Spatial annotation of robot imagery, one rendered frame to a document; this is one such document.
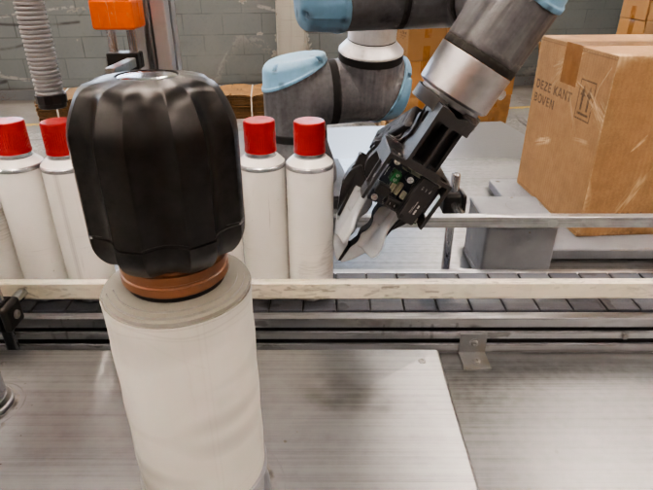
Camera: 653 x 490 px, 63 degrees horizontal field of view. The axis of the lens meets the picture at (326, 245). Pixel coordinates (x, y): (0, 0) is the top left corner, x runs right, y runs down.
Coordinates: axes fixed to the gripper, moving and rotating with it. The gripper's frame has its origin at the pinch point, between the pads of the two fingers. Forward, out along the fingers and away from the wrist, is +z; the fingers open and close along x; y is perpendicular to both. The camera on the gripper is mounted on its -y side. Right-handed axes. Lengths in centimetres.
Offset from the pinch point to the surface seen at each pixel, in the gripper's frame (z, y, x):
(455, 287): -3.9, 4.6, 11.8
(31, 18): -3.7, -8.0, -41.5
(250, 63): 95, -539, -42
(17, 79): 220, -505, -240
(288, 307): 8.0, 4.1, -2.8
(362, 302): 3.7, 3.1, 4.6
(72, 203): 8.5, 3.0, -28.3
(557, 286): -9.6, 4.6, 21.5
